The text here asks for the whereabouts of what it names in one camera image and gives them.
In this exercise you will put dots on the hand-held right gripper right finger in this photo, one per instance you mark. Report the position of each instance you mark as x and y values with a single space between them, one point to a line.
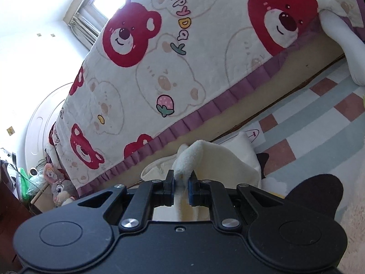
192 188

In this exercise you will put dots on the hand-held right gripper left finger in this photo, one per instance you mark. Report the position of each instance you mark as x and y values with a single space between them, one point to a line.
170 187

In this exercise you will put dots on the cream fleece garment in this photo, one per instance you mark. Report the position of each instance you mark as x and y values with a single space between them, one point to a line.
228 165

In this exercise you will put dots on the tan bed base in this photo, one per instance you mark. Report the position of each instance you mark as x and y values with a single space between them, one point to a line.
242 111

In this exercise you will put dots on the grey plush rabbit toy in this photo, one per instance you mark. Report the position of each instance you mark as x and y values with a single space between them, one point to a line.
61 189

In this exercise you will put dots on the bear print bedspread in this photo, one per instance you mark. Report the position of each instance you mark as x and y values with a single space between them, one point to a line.
199 62

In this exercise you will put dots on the cream nightstand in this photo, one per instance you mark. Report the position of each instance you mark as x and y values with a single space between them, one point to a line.
42 202

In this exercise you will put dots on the white bed headboard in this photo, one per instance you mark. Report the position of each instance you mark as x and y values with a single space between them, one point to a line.
42 120

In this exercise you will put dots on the green plastic bag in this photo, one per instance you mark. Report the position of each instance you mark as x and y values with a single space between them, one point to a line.
24 182

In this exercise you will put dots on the brown wooden drawer chest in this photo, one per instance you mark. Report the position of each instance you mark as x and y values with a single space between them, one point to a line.
11 199

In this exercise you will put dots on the white fluffy mat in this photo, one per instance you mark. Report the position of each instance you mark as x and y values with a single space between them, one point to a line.
355 234

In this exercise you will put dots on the grey curtain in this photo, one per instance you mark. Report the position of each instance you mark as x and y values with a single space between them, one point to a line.
85 28

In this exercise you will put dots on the white plush cushion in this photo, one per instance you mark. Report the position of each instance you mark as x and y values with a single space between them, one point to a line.
342 40

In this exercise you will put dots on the white round camera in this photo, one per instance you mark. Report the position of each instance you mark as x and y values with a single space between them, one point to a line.
33 172

